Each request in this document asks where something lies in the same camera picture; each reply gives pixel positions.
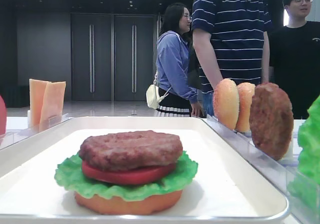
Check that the red tomato slice on tray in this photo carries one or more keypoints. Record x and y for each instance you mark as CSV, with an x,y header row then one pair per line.
x,y
136,176

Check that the standing red tomato slice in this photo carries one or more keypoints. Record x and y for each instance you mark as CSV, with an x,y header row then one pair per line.
x,y
3,116

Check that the left sesame bun top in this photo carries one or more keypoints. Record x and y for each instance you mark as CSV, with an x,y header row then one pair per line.
x,y
226,103

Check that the standing green lettuce leaf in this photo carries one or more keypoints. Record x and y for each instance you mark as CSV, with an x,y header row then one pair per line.
x,y
308,148

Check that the white rectangular serving tray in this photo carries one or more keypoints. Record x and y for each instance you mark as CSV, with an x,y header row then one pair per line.
x,y
226,188

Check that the dark double door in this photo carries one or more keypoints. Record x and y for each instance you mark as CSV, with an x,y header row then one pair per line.
x,y
112,57

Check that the woman in blue hoodie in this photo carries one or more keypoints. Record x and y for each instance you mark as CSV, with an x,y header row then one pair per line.
x,y
170,94

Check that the right bun top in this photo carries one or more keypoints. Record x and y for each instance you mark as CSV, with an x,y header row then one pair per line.
x,y
245,90

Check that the left long clear acrylic rail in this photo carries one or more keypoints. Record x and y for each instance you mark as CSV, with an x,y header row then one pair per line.
x,y
18,129

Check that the bun bottom under lettuce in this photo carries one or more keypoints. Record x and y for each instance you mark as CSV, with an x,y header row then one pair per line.
x,y
118,206

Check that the right long clear acrylic rail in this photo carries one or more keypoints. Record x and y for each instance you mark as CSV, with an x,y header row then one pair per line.
x,y
279,173

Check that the thick brown meat patty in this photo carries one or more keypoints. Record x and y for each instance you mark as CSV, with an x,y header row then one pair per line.
x,y
271,120

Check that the man in black t-shirt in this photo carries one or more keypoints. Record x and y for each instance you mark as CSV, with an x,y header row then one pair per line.
x,y
294,56

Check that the thin brown meat patty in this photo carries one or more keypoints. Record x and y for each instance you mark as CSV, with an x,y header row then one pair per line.
x,y
130,150

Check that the long clear acrylic rail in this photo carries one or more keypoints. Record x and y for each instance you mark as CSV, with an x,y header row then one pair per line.
x,y
279,173
18,129

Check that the man in striped polo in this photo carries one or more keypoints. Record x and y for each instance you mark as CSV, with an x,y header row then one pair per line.
x,y
230,41

